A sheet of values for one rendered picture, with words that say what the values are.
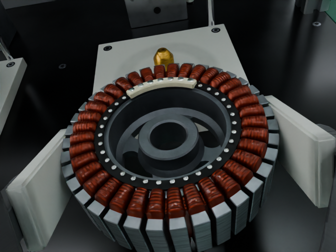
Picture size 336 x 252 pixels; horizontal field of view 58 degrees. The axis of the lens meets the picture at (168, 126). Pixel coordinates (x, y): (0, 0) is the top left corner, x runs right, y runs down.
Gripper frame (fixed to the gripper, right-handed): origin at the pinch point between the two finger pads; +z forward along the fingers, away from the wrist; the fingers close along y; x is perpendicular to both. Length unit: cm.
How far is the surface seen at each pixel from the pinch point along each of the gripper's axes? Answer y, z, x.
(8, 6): -23.2, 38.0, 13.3
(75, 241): -7.7, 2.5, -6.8
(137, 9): -2.0, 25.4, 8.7
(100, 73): -6.5, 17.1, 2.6
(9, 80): -16.8, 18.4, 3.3
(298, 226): 7.3, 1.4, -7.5
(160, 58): 0.1, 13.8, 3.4
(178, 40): 2.3, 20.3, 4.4
